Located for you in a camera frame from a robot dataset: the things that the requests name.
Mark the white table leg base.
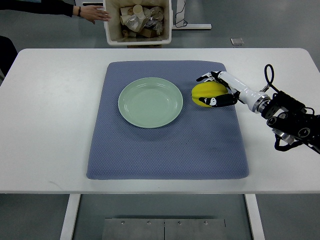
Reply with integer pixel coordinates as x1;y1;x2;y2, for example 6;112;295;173
172;0;212;30

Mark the right white table leg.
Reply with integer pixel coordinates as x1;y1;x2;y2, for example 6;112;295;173
244;194;265;240

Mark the person in dark clothes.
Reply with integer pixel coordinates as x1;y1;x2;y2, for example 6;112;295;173
0;0;81;76

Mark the left white table leg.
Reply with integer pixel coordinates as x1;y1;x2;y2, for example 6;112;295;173
60;194;81;240

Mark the white trash bin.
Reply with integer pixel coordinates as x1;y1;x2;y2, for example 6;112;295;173
103;0;173;46

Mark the person's bare hand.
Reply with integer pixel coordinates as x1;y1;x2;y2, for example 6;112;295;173
78;5;112;24

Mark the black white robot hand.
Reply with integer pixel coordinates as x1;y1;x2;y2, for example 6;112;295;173
196;71;271;113

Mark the yellow starfruit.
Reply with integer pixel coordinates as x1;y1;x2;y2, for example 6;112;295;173
191;81;228;108

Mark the black cable on floor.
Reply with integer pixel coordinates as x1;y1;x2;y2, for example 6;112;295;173
172;0;188;29

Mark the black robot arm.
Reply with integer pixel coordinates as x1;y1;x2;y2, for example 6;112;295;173
260;64;320;153

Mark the metal base plate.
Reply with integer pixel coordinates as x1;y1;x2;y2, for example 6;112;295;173
102;218;228;240

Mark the blue textured mat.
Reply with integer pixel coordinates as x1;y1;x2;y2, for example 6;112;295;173
86;60;249;180

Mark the light green plate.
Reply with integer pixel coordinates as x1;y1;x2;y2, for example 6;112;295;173
118;77;184;129

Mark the brown cardboard box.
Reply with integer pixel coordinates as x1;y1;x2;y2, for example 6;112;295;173
127;44;162;49

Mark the white table leg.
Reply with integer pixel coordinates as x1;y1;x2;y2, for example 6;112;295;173
244;194;265;240
60;194;81;240

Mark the grey floor outlet plate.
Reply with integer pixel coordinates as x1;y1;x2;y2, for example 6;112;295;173
230;37;244;46

